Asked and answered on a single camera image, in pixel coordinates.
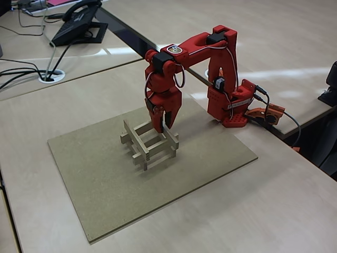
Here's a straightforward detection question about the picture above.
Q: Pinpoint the thick black cable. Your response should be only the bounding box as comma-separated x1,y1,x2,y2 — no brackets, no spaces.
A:
0,67,45,77

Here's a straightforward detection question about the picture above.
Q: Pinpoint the long grey cable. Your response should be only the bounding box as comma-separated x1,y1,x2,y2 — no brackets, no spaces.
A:
41,4,57,80

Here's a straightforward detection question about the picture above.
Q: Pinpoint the thin black cable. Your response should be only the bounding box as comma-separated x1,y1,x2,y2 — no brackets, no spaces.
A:
0,59,42,77

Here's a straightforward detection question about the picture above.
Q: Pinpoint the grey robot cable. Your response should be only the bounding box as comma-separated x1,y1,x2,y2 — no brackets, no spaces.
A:
283,112,302,148

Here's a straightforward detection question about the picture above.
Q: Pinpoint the black phone cable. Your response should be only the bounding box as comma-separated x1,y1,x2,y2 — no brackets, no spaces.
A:
46,43,74,80

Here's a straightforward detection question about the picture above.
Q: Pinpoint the black phone handset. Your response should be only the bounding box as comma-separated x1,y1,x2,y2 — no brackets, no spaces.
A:
62,0,102,22

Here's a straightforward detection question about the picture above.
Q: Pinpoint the black plug cable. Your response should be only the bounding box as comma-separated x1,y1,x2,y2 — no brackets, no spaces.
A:
253,84,271,118

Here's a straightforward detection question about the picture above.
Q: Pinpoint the black computer monitor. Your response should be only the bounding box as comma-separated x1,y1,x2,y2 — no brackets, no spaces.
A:
0,0,13,17

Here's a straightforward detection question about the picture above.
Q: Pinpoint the pink paper sheet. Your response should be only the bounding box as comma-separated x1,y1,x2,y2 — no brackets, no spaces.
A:
46,0,80,6

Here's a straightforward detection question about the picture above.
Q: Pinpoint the black desk phone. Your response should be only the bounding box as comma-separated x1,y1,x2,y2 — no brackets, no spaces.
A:
51,4,109,47

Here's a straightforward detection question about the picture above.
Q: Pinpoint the brown MDF board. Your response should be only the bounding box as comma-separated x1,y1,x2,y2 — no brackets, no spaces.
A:
47,95,259,245

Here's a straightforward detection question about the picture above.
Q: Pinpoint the black camera stand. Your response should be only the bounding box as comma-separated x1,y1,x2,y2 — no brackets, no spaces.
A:
317,61,337,106

